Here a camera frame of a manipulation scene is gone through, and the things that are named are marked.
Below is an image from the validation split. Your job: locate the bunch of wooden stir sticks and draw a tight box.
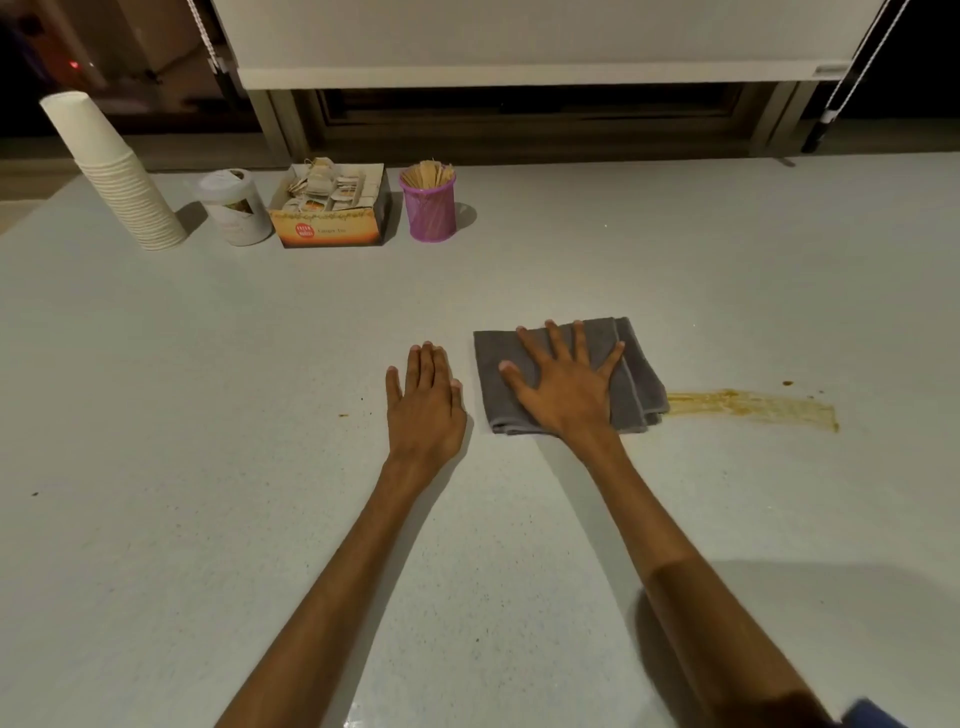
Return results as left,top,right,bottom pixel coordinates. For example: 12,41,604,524
402,159,456,190

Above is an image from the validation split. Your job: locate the person's left hand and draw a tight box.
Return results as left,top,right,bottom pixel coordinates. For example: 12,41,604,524
385,342,468,471

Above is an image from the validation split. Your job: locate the white beaded blind cord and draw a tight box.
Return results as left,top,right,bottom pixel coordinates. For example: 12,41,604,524
801,0,913,156
185,0,231,75

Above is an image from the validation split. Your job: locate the window frame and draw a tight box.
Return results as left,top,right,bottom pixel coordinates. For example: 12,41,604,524
238,79,823,160

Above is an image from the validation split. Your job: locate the white roller blind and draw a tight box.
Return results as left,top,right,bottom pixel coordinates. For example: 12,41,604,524
209,0,891,92

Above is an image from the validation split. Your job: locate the pink mesh holder cup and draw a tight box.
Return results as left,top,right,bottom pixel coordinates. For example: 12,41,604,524
398,165,459,243

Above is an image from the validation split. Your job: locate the grey cloth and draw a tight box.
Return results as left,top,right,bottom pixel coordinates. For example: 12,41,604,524
472,315,671,437

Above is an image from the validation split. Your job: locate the brown liquid spill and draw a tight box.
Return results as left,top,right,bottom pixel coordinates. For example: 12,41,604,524
665,387,840,435

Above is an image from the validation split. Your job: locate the person's left forearm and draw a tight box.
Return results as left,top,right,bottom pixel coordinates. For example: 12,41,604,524
215,451,453,728

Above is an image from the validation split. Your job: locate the pile of tea bags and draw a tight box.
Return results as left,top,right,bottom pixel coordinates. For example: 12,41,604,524
282,157,381,214

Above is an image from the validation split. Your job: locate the orange cardboard tea box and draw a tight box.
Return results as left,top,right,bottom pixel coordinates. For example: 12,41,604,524
267,162,393,250

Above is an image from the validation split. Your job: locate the white plastic jar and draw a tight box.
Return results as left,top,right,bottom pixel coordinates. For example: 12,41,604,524
195,168,275,249

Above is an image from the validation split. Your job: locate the person's right forearm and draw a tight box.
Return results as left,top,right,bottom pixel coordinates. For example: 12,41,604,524
567,436,845,728

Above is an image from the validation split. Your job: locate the stack of white paper cups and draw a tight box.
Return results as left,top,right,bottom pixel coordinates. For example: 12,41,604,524
39,90,189,252

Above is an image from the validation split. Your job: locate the person's right hand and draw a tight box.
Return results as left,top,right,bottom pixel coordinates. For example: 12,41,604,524
498,319,627,454

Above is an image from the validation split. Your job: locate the blue sleeve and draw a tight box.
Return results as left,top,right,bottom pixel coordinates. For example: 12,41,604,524
841,698,910,728

